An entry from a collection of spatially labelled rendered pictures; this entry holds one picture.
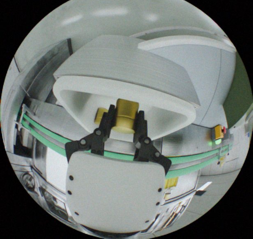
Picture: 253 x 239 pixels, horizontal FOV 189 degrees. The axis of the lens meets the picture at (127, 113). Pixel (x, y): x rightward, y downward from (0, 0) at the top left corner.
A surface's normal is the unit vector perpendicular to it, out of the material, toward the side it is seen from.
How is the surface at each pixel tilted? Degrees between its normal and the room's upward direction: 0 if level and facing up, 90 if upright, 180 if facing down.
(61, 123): 90
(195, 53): 0
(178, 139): 90
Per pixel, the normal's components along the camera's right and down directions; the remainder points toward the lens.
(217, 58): -0.14, 0.89
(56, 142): 0.16, -0.41
